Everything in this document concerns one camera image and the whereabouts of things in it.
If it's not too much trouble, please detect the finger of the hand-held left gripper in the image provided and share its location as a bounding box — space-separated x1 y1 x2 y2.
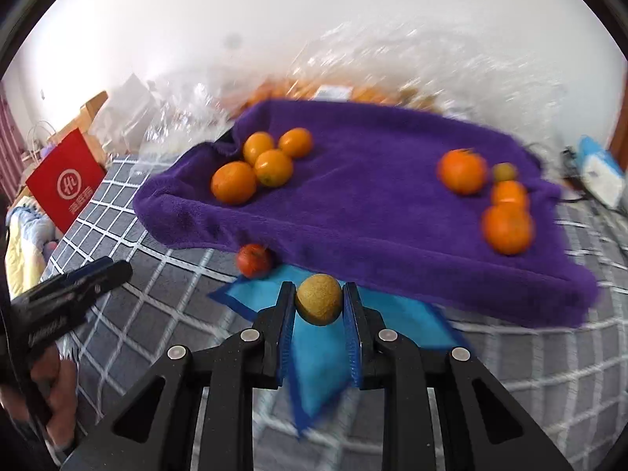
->
59 261 133 305
15 257 116 300

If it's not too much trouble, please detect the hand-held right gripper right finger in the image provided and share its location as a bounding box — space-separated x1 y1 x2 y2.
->
342 281 575 471

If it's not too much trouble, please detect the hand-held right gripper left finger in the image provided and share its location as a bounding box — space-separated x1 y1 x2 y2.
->
60 281 298 471

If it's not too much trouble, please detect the small orange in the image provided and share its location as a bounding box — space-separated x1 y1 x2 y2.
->
243 131 276 165
254 149 294 188
211 161 258 206
278 128 314 159
491 181 529 209

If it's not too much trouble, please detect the large orange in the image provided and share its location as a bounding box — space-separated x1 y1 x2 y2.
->
481 203 535 256

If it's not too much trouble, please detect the orange with green stem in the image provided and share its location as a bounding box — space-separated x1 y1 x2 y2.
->
436 148 488 195

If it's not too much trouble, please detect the person's left hand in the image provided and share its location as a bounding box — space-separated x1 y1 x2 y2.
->
34 348 77 452

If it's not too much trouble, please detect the blue cloth with dark border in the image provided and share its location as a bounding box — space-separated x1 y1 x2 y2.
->
208 264 467 437

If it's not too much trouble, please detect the pile of clothes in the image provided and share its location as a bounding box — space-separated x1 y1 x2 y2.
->
5 196 62 300

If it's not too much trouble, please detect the small red fruit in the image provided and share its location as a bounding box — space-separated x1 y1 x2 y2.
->
236 243 274 278

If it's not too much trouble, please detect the red paper bag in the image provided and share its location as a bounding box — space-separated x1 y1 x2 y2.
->
26 128 106 234

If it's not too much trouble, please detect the purple towel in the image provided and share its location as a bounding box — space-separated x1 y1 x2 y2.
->
132 99 600 329

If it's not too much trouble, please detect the striped curtain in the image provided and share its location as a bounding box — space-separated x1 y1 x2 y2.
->
0 81 30 197

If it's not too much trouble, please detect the grey plaid bedsheet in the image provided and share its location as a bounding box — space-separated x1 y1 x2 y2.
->
29 152 628 471

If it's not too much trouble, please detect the cardboard box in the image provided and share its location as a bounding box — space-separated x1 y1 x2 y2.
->
54 89 109 158

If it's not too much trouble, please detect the crumpled clear plastic bag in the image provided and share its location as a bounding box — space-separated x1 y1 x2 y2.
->
144 81 236 155

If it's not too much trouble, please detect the clear plastic bag of fruit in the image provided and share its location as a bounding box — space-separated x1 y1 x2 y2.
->
289 20 565 119

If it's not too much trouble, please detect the white and blue box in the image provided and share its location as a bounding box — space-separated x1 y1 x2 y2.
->
576 135 626 209

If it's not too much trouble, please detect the black charger with cable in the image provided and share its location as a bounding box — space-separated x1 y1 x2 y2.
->
559 144 590 202

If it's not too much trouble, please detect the wooden door frame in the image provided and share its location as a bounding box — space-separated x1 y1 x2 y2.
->
608 59 628 177

